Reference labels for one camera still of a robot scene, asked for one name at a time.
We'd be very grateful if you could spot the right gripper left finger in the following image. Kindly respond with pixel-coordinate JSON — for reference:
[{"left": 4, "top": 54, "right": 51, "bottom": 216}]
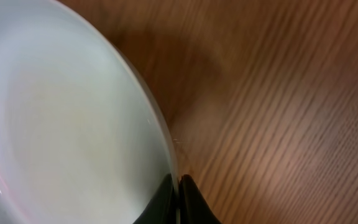
[{"left": 134, "top": 174, "right": 177, "bottom": 224}]

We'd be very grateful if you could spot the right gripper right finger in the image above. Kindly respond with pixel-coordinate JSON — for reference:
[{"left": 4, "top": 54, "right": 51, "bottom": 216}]
[{"left": 179, "top": 174, "right": 221, "bottom": 224}]

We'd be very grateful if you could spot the light blue plate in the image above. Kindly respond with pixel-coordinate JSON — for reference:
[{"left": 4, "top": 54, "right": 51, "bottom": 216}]
[{"left": 0, "top": 1, "right": 178, "bottom": 223}]

